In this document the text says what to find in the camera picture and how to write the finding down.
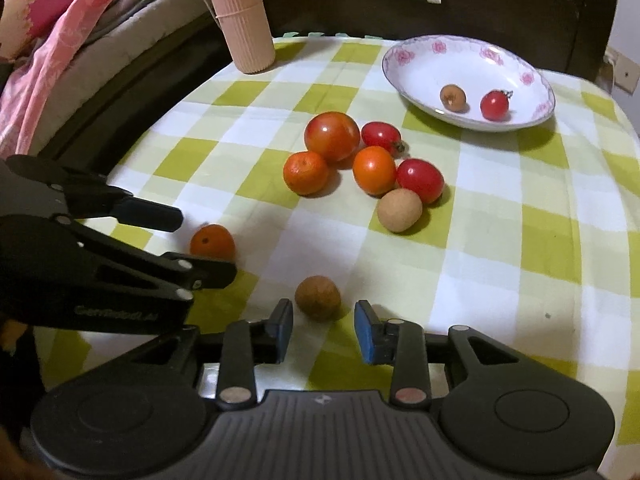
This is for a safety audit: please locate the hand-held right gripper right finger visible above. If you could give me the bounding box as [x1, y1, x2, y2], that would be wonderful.
[354, 300, 531, 406]

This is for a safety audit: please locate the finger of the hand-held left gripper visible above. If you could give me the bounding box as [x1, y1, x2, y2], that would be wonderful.
[65, 217, 238, 301]
[5, 155, 184, 232]

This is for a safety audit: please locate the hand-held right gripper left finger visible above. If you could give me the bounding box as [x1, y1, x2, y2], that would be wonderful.
[122, 299, 294, 405]

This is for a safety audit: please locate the brown longan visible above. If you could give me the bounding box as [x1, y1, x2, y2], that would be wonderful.
[377, 188, 424, 234]
[440, 84, 470, 113]
[294, 275, 342, 321]

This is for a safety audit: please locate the oval cherry tomato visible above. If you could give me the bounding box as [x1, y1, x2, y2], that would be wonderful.
[396, 158, 445, 205]
[361, 121, 407, 156]

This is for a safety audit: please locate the large red tomato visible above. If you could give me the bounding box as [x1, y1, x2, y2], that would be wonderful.
[304, 111, 361, 163]

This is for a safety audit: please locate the white floral plate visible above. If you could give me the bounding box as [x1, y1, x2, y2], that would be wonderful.
[382, 35, 557, 133]

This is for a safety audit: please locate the orange tomato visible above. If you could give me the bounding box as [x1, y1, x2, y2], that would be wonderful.
[352, 145, 397, 197]

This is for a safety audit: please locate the grey quilted mattress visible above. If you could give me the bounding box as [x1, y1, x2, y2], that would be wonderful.
[37, 0, 217, 128]

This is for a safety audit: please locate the pink floral blanket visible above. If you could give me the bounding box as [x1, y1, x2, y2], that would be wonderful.
[0, 0, 201, 157]

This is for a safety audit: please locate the round cherry tomato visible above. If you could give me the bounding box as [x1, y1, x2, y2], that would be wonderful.
[480, 89, 514, 122]

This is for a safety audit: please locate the dark wooden bed frame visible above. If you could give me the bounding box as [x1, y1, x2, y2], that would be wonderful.
[27, 10, 238, 178]

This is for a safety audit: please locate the white wall socket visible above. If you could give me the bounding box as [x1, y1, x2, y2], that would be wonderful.
[602, 47, 640, 94]

